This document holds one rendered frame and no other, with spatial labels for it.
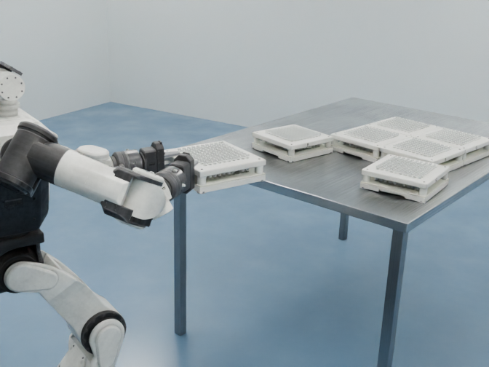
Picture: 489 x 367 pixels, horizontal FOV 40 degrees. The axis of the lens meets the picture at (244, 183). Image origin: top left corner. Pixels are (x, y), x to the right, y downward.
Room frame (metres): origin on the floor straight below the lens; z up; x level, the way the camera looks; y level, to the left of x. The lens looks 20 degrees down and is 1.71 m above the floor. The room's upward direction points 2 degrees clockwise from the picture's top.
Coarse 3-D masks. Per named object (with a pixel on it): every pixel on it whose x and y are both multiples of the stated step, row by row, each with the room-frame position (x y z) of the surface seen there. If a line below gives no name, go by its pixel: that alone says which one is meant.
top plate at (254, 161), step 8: (200, 144) 2.14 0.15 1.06; (248, 152) 2.07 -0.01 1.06; (240, 160) 1.98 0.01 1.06; (248, 160) 1.98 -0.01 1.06; (256, 160) 1.98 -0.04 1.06; (264, 160) 1.99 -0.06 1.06; (200, 168) 1.88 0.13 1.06; (208, 168) 1.89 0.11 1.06; (216, 168) 1.89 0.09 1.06; (224, 168) 1.91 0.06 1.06; (232, 168) 1.92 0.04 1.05; (240, 168) 1.94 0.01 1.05; (200, 176) 1.86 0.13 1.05
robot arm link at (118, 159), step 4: (116, 152) 1.92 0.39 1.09; (120, 152) 1.92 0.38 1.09; (112, 156) 1.92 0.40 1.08; (116, 156) 1.90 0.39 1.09; (120, 156) 1.90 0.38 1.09; (124, 156) 1.91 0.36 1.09; (104, 160) 1.87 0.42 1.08; (108, 160) 1.88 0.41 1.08; (112, 160) 1.90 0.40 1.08; (116, 160) 1.89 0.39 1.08; (120, 160) 1.89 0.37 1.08; (124, 160) 1.90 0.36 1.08; (108, 164) 1.88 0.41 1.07; (112, 164) 1.88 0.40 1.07; (116, 164) 1.89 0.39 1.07; (120, 164) 1.89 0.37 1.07; (124, 164) 1.89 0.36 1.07; (128, 168) 1.89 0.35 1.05
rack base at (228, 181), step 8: (216, 176) 1.95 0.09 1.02; (232, 176) 1.95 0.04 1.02; (240, 176) 1.96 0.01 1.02; (248, 176) 1.96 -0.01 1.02; (256, 176) 1.98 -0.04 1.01; (264, 176) 2.00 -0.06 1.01; (208, 184) 1.87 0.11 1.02; (216, 184) 1.89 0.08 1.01; (224, 184) 1.91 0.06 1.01; (232, 184) 1.92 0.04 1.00; (240, 184) 1.94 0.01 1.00; (200, 192) 1.86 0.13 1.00
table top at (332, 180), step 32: (256, 128) 3.05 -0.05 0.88; (320, 128) 3.08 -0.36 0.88; (448, 128) 3.16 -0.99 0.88; (480, 128) 3.18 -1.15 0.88; (320, 160) 2.58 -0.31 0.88; (352, 160) 2.60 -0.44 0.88; (480, 160) 2.65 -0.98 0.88; (288, 192) 2.25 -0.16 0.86; (320, 192) 2.21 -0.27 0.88; (352, 192) 2.22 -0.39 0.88; (384, 192) 2.23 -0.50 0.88; (448, 192) 2.25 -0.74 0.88; (384, 224) 2.00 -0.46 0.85; (416, 224) 2.00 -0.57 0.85
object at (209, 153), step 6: (186, 150) 2.03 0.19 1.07; (192, 150) 2.03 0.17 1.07; (198, 150) 2.04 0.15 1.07; (204, 150) 2.04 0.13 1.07; (210, 150) 2.05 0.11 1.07; (216, 150) 2.05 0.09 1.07; (222, 150) 2.05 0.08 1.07; (228, 150) 2.05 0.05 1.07; (198, 156) 1.98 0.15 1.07; (204, 156) 1.98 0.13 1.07; (210, 156) 1.98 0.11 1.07; (216, 156) 1.98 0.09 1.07; (222, 156) 1.99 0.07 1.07; (228, 156) 1.99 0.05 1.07; (234, 156) 2.00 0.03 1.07; (240, 156) 2.01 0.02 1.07
